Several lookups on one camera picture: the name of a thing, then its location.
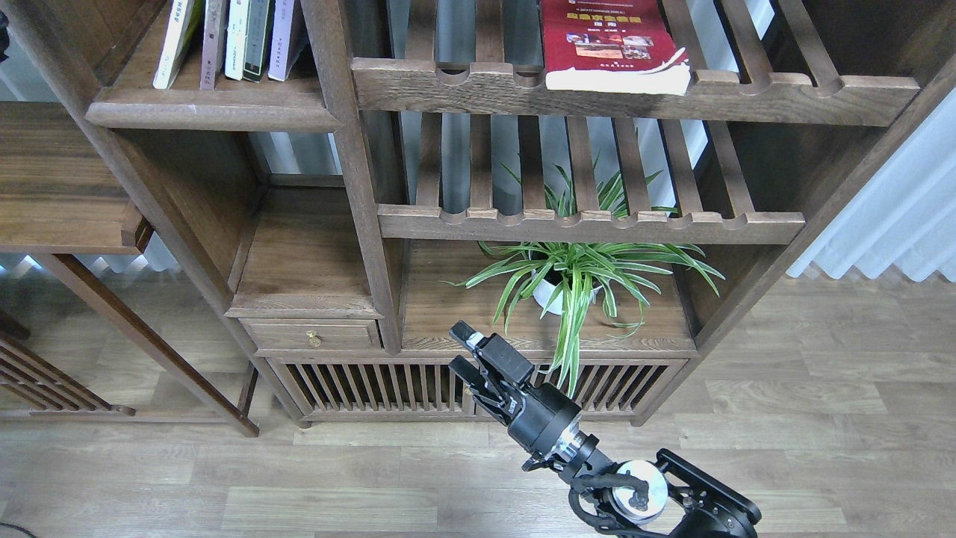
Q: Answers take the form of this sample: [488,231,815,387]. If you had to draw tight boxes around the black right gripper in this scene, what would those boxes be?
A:
[450,321,598,472]

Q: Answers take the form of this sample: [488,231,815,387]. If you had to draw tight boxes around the maroon book white characters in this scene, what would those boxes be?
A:
[199,0,229,90]

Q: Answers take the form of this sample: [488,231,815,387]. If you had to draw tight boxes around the yellow-green book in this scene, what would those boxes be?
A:
[152,1,205,90]

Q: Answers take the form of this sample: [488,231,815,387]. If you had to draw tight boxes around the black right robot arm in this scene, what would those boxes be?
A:
[450,321,762,537]

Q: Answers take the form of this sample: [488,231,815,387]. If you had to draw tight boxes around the red book on top shelf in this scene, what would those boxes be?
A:
[539,1,691,96]

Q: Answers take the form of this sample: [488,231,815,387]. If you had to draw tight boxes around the white plant pot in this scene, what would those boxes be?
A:
[533,271,601,318]

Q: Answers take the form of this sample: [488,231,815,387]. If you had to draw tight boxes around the dark wooden bookshelf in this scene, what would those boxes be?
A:
[2,1,954,425]

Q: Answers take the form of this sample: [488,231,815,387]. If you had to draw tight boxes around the lavender upright book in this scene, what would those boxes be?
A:
[267,1,306,81]

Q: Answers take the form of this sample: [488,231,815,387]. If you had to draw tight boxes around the dark green upright book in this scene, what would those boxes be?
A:
[241,0,276,82]

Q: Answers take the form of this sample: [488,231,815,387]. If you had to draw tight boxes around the white upright book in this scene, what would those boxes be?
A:
[224,0,249,81]

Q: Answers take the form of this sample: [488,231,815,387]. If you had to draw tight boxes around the white curtain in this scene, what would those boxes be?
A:
[786,91,955,282]

